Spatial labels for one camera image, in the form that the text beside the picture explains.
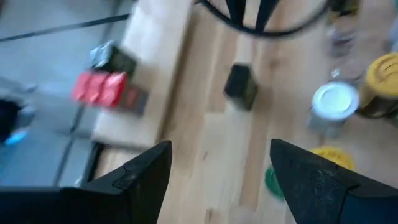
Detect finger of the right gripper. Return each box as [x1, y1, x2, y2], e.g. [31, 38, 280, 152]
[225, 0, 247, 28]
[255, 0, 280, 33]

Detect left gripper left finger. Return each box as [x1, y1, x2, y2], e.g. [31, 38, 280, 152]
[0, 139, 174, 224]

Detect green-lid oregano jar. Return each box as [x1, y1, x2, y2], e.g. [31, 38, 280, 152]
[264, 164, 285, 202]

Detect black spice tin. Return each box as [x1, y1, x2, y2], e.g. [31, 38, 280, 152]
[119, 51, 138, 78]
[223, 63, 259, 112]
[105, 46, 124, 74]

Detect white-lid glass spice jar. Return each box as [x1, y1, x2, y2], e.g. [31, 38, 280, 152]
[306, 81, 361, 139]

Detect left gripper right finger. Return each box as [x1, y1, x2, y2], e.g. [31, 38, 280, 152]
[269, 138, 398, 224]

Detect wooden shelf black metal ends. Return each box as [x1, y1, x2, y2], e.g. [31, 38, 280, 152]
[91, 0, 195, 150]

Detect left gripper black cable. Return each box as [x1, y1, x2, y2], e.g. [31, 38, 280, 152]
[197, 0, 330, 39]

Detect dark grey block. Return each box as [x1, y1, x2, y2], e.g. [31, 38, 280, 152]
[88, 39, 111, 69]

